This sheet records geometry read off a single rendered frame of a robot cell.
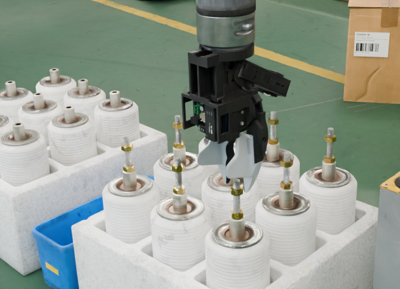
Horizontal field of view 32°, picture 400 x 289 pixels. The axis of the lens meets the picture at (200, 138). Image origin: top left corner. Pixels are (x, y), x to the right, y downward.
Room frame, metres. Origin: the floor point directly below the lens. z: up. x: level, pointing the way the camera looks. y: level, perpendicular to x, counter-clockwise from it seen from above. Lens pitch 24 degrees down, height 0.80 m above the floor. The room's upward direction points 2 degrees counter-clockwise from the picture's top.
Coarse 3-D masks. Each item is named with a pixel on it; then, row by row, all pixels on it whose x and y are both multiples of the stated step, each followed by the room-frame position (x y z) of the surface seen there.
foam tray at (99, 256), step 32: (96, 224) 1.05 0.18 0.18; (352, 224) 1.01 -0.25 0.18; (96, 256) 0.99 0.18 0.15; (128, 256) 0.94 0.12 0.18; (320, 256) 0.92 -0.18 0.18; (352, 256) 0.96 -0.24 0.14; (96, 288) 1.00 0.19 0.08; (128, 288) 0.94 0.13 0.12; (160, 288) 0.88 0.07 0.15; (192, 288) 0.85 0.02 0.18; (288, 288) 0.84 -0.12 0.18; (320, 288) 0.90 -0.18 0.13; (352, 288) 0.97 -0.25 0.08
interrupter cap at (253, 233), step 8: (224, 224) 0.90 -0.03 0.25; (248, 224) 0.90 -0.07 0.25; (256, 224) 0.90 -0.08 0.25; (216, 232) 0.88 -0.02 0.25; (224, 232) 0.88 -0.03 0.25; (248, 232) 0.88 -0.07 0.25; (256, 232) 0.87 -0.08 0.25; (216, 240) 0.86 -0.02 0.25; (224, 240) 0.86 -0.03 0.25; (232, 240) 0.86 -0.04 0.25; (240, 240) 0.86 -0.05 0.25; (248, 240) 0.85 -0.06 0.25; (256, 240) 0.85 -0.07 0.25; (240, 248) 0.84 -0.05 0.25
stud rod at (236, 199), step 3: (234, 180) 0.87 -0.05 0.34; (237, 180) 0.87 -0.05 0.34; (234, 183) 0.87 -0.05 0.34; (237, 183) 0.87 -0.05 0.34; (234, 186) 0.87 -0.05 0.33; (237, 186) 0.87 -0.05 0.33; (234, 195) 0.87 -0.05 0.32; (234, 198) 0.87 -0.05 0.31; (237, 198) 0.87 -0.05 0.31; (234, 201) 0.87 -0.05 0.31; (237, 201) 0.87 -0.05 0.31; (234, 204) 0.87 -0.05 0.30; (237, 204) 0.87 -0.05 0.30; (234, 207) 0.87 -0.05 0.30; (237, 207) 0.87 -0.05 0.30; (234, 210) 0.87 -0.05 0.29; (237, 210) 0.87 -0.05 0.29
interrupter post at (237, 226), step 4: (244, 216) 0.88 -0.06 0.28; (232, 220) 0.87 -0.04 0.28; (236, 220) 0.87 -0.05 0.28; (240, 220) 0.87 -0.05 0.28; (244, 220) 0.87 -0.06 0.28; (232, 224) 0.87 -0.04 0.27; (236, 224) 0.86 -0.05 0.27; (240, 224) 0.87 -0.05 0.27; (244, 224) 0.87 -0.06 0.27; (232, 228) 0.87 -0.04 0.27; (236, 228) 0.86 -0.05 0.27; (240, 228) 0.87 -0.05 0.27; (244, 228) 0.87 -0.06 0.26; (232, 232) 0.87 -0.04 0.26; (236, 232) 0.87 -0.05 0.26; (240, 232) 0.87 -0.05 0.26; (244, 232) 0.87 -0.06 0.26; (232, 236) 0.87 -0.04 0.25; (236, 236) 0.87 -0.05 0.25; (240, 236) 0.87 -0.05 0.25
